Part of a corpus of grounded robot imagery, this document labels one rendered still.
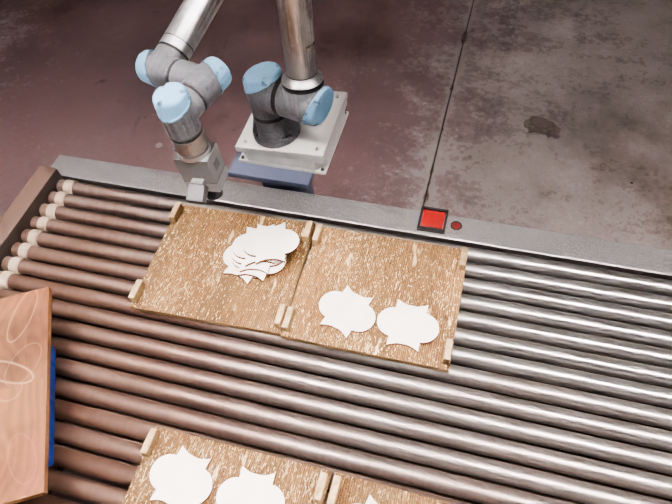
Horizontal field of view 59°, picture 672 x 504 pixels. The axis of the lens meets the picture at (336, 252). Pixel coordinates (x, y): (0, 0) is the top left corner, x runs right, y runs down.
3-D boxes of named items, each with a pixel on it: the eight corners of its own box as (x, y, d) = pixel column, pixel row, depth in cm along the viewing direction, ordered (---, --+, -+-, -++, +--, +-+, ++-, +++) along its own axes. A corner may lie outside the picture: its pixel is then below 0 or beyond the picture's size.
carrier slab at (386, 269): (319, 228, 164) (318, 225, 163) (467, 253, 156) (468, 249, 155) (281, 338, 145) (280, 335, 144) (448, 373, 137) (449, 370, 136)
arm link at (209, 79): (189, 46, 131) (158, 77, 126) (229, 58, 127) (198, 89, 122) (201, 75, 138) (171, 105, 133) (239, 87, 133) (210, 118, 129)
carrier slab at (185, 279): (181, 207, 173) (179, 204, 171) (316, 226, 165) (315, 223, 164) (130, 309, 153) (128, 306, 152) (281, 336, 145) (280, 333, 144)
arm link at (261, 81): (265, 89, 182) (254, 52, 171) (301, 100, 177) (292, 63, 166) (243, 114, 177) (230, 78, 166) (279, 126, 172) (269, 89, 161)
